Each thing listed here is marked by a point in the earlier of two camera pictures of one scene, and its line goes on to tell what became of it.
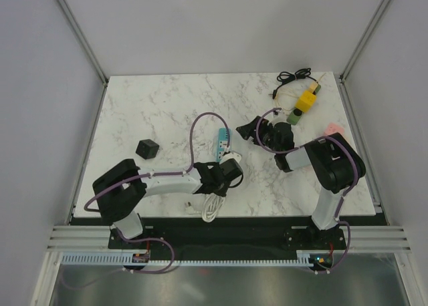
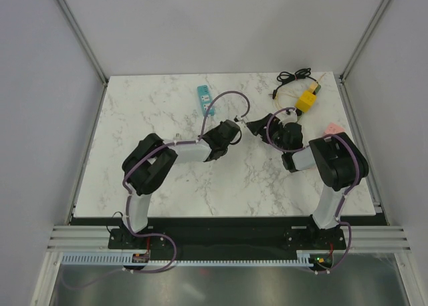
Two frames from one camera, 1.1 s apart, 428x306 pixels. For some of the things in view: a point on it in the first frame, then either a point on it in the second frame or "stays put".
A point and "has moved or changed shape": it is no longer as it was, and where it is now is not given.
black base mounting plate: [230, 238] stays put
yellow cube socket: [306, 101] stays put
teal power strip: [222, 143] has moved or changed shape
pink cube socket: [334, 127] stays put
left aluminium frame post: [79, 32] stays put
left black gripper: [222, 191] to [210, 131]
